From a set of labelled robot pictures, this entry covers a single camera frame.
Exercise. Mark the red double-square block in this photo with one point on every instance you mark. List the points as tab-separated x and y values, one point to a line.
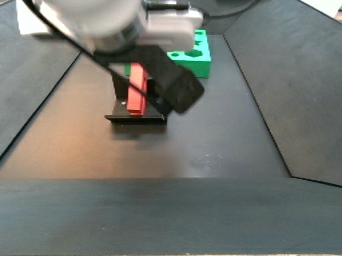
136	103

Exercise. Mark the green foam shape board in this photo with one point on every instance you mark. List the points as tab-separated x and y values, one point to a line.
195	60

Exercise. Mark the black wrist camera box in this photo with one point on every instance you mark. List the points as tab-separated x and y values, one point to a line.
179	88

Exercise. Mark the black curved cradle block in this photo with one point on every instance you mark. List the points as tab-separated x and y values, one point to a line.
120	115

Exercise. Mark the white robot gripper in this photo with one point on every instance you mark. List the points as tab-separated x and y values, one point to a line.
111	25

